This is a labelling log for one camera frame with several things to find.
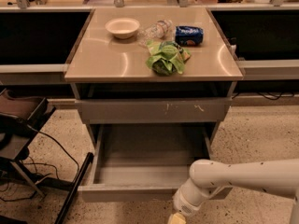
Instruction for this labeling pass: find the grey top drawer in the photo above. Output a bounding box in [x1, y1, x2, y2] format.
[75, 98, 232, 124]

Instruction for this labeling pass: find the green chip bag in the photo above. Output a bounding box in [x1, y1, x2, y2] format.
[146, 40, 191, 76]

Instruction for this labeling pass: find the blue soda can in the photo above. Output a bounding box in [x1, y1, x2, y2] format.
[175, 26, 204, 46]

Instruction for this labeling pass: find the white bowl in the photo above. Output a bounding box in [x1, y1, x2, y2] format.
[106, 18, 140, 39]

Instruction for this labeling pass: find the grey cabinet with steel top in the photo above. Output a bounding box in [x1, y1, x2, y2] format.
[64, 7, 243, 140]

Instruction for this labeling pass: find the clear plastic water bottle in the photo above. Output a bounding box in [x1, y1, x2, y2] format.
[138, 20, 172, 40]

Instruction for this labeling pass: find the black cart with tray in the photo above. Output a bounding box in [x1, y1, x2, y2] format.
[0, 89, 55, 197]

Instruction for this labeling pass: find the black bar on floor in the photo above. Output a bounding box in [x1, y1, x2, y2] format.
[54, 152, 93, 224]

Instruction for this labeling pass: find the black cable on floor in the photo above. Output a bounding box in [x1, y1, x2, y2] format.
[0, 124, 81, 203]

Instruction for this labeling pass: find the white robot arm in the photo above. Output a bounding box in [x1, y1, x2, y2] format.
[167, 159, 299, 224]

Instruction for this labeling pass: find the grey drawer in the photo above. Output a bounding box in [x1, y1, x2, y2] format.
[78, 123, 234, 203]
[75, 98, 232, 124]

